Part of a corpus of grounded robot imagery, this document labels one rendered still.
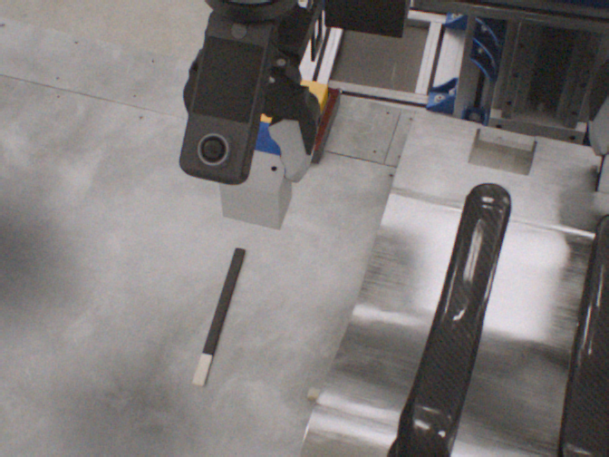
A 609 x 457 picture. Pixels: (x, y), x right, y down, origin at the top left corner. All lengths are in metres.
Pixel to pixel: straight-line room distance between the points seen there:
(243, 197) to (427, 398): 0.22
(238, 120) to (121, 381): 0.32
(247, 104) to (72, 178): 0.38
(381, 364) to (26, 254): 0.37
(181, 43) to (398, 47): 0.49
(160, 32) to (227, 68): 1.55
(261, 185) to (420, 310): 0.16
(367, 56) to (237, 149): 1.23
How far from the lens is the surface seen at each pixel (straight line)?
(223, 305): 1.05
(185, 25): 2.36
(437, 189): 1.02
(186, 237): 1.10
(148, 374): 1.03
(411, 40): 2.04
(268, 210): 0.95
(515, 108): 1.75
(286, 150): 0.91
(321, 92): 1.14
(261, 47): 0.80
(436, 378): 0.91
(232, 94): 0.80
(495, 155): 1.08
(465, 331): 0.96
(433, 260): 0.98
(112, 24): 2.38
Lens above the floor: 1.72
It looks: 57 degrees down
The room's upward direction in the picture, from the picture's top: 1 degrees counter-clockwise
